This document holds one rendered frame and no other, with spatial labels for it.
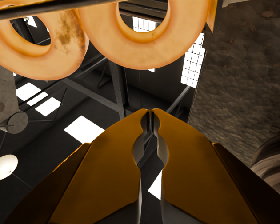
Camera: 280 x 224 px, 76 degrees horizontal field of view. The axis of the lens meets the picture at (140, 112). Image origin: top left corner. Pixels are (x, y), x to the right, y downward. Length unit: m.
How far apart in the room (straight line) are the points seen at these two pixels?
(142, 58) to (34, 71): 0.17
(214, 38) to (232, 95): 0.21
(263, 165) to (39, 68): 0.55
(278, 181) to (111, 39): 0.51
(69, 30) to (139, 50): 0.09
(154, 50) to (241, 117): 0.49
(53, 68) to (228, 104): 0.54
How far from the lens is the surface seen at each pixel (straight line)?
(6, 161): 5.39
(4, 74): 2.74
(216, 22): 0.23
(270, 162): 0.57
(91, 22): 0.25
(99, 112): 9.78
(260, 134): 0.72
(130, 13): 7.85
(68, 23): 0.26
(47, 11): 0.24
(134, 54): 0.26
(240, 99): 0.64
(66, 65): 0.29
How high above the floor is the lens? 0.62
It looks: 48 degrees up
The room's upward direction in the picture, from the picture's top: 176 degrees clockwise
